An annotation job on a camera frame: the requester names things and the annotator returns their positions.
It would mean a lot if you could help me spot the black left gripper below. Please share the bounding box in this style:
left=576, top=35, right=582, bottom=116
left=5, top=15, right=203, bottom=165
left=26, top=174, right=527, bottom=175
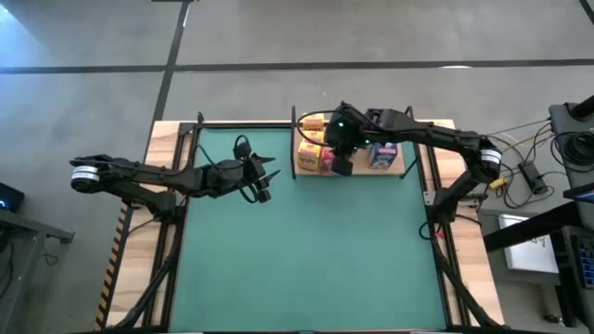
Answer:
left=215, top=155, right=282, bottom=197

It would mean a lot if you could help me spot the dark grey desk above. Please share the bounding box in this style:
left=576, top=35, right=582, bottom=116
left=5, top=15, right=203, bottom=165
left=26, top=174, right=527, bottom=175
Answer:
left=549, top=95, right=594, bottom=199

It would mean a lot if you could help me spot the grey side desk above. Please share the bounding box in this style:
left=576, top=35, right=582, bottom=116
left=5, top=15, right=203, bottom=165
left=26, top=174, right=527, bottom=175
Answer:
left=0, top=207, right=76, bottom=326

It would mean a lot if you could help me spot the white sheet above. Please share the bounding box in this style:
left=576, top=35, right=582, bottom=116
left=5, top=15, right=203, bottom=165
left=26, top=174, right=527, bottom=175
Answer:
left=497, top=212, right=562, bottom=275

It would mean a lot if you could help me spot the yellow black hazard strip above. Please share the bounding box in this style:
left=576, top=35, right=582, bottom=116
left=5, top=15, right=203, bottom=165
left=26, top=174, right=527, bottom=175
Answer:
left=94, top=203, right=135, bottom=331

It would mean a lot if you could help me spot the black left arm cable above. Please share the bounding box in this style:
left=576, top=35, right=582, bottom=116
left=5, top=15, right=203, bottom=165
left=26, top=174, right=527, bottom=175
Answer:
left=231, top=134, right=254, bottom=161

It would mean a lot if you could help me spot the black power brick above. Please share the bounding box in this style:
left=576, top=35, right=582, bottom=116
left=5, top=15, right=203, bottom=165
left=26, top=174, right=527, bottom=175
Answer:
left=518, top=161, right=549, bottom=196

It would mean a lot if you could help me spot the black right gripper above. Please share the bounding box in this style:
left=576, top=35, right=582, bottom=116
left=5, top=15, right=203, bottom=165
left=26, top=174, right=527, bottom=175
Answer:
left=324, top=102, right=372, bottom=178

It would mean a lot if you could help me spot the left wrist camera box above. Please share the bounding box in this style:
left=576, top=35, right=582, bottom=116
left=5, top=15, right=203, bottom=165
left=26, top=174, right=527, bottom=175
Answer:
left=252, top=180, right=273, bottom=204

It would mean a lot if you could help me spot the black device with blue light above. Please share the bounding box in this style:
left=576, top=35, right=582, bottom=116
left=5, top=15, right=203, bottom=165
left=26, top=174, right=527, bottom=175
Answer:
left=0, top=181, right=26, bottom=214

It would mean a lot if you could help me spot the wooden shelf with black frame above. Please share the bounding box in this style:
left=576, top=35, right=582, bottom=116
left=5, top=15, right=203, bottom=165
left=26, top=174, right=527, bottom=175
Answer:
left=290, top=105, right=421, bottom=181

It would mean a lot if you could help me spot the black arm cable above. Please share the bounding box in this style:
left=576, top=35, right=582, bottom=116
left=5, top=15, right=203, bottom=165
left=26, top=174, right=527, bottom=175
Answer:
left=231, top=134, right=254, bottom=161
left=296, top=109, right=336, bottom=148

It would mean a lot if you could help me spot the black angled bar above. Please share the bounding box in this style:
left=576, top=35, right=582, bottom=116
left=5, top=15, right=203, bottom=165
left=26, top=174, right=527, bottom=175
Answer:
left=482, top=199, right=587, bottom=254

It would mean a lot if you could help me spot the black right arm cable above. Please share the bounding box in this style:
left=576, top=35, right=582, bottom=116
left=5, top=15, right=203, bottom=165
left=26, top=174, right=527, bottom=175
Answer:
left=296, top=109, right=336, bottom=148

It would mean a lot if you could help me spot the black keyboard desk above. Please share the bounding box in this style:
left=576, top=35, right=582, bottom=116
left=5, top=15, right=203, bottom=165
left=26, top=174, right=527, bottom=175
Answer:
left=554, top=225, right=594, bottom=328

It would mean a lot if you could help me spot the blue Frosted Flakes cereal box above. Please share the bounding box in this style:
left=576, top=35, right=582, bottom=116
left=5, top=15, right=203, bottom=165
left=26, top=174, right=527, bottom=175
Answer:
left=368, top=141, right=400, bottom=170

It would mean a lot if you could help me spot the red Froot Loops cereal box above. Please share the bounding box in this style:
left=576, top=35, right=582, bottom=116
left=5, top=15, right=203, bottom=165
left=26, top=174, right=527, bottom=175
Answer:
left=319, top=147, right=336, bottom=175

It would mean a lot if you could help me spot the black cable with red tie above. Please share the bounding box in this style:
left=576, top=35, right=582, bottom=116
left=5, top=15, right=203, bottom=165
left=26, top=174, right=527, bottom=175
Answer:
left=417, top=218, right=445, bottom=242

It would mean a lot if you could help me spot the coiled black cable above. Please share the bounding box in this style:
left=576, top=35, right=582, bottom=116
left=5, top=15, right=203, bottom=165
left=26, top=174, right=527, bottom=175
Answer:
left=550, top=131, right=594, bottom=173

